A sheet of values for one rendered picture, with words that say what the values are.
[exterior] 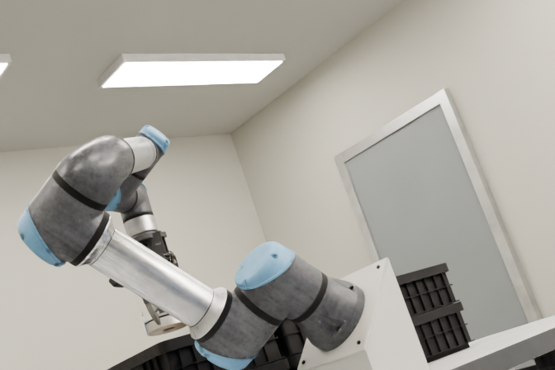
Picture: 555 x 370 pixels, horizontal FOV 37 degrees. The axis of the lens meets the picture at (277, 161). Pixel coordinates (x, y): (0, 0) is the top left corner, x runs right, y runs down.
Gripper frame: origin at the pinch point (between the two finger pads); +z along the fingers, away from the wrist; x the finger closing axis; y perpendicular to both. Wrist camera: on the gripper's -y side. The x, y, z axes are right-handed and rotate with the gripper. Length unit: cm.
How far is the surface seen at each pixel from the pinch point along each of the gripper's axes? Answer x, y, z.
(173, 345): -19.2, 10.1, 8.5
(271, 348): 0.1, 24.0, 14.9
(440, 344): 40, 55, 26
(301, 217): 421, -53, -90
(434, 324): 40, 56, 21
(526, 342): -8, 77, 31
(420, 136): 341, 56, -95
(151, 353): -18.1, 4.2, 8.4
